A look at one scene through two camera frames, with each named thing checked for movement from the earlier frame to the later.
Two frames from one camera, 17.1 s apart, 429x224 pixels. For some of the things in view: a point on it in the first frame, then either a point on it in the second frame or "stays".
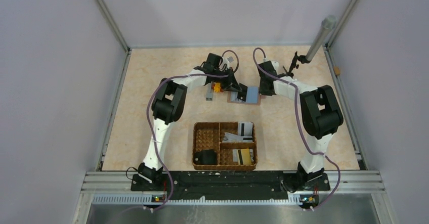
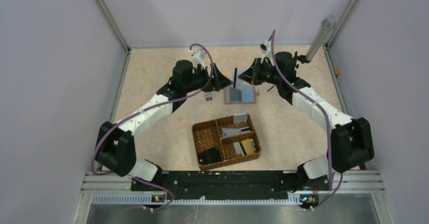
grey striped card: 236,156 → 238,148
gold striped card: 246,156 → 248,146
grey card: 230,137 → 230,132
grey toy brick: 209,96 stays
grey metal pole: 328,23 stays
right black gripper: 262,91 → 252,76
